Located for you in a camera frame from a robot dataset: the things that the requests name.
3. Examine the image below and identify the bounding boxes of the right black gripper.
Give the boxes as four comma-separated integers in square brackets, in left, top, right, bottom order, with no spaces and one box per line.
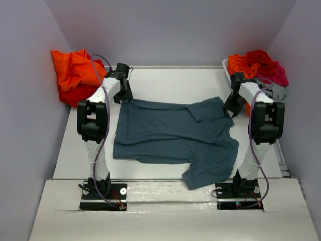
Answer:
[223,93,248,118]

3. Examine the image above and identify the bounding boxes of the blue-grey t shirt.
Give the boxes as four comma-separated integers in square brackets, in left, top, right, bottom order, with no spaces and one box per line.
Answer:
[113,97,239,190]

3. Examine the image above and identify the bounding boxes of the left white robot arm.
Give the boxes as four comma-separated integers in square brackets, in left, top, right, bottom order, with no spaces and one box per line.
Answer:
[77,63,133,198]

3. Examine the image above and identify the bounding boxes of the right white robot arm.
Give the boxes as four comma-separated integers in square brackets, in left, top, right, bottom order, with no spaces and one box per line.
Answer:
[223,72,285,198]

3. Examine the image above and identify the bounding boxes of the orange crumpled t shirt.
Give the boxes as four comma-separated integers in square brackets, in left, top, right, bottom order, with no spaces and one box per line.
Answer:
[227,54,260,79]

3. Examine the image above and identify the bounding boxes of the white perforated plastic basket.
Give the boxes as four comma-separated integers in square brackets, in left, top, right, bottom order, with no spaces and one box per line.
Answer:
[222,58,231,86]

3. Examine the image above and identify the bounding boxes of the grey crumpled t shirt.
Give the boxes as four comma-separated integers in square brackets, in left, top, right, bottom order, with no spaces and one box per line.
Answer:
[254,77,287,103]

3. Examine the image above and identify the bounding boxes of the magenta crumpled t shirt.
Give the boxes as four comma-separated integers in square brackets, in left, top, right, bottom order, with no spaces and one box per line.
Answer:
[257,61,289,87]

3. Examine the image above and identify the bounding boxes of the red crumpled t shirt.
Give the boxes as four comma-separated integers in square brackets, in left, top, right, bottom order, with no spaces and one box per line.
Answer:
[246,50,276,77]

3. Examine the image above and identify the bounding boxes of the red folded t shirt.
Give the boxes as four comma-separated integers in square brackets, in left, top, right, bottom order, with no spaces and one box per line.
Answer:
[58,84,98,108]

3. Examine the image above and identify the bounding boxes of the orange folded t shirt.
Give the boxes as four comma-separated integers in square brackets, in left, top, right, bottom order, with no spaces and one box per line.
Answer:
[51,49,107,92]

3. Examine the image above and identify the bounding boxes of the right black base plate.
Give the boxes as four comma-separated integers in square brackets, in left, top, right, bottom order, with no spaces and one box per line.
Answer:
[211,182,264,210]

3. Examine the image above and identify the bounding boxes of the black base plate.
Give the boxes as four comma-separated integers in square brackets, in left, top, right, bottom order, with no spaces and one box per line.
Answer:
[211,182,264,210]
[78,181,128,211]

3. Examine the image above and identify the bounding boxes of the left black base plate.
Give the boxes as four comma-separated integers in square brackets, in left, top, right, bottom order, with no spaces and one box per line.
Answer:
[78,181,128,211]

